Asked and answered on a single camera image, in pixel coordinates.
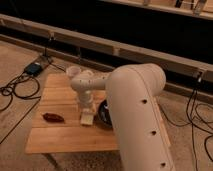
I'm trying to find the white sponge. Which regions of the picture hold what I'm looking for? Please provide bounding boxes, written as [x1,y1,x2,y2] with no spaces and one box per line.
[80,114,94,125]

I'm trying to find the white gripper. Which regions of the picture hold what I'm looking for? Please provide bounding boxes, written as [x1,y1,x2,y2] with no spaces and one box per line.
[77,90,96,114]

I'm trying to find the wooden table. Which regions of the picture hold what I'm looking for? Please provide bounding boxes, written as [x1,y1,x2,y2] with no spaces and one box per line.
[26,74,119,154]

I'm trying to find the black floor cables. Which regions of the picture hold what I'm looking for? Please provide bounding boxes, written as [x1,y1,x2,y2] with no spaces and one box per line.
[159,71,213,171]
[0,54,66,145]

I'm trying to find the black power adapter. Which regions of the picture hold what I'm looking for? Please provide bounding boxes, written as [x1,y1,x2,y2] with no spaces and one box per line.
[24,63,42,76]

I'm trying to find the black floor cables right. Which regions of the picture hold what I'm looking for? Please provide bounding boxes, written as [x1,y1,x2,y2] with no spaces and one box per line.
[159,71,213,171]

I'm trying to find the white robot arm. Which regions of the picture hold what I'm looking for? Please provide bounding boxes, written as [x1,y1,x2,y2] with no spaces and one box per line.
[71,63,176,171]

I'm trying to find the black floor cables left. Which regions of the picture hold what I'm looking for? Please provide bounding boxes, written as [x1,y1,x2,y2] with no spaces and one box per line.
[0,54,66,145]

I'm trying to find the black bowl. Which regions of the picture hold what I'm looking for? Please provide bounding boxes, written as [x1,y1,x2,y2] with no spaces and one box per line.
[98,100,112,126]

